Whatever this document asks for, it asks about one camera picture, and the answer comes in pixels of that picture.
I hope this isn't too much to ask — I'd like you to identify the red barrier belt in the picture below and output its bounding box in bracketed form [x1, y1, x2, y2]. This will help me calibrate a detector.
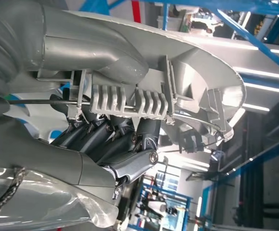
[131, 0, 142, 24]

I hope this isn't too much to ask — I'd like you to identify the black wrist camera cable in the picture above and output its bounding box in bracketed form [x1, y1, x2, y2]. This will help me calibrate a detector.
[0, 167, 26, 220]

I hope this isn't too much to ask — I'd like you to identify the clear plastic film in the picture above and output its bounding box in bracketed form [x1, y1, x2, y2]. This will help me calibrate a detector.
[0, 168, 119, 230]

